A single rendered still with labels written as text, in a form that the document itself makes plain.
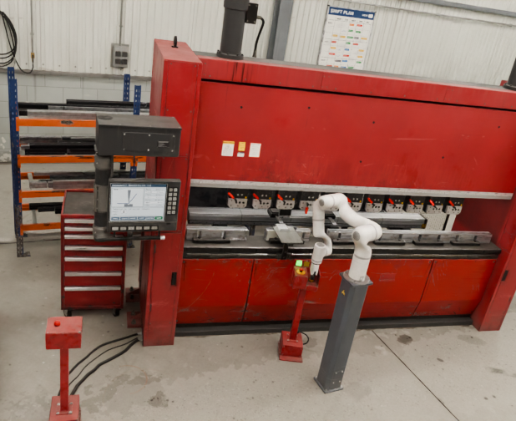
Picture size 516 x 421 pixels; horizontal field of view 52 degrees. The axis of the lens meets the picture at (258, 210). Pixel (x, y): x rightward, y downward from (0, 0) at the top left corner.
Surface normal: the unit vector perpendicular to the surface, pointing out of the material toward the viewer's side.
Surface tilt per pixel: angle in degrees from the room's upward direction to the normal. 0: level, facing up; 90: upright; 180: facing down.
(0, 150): 90
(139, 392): 0
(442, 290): 90
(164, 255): 90
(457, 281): 90
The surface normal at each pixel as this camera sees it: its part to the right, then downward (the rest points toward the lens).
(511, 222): -0.96, -0.03
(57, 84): 0.42, 0.44
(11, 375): 0.15, -0.90
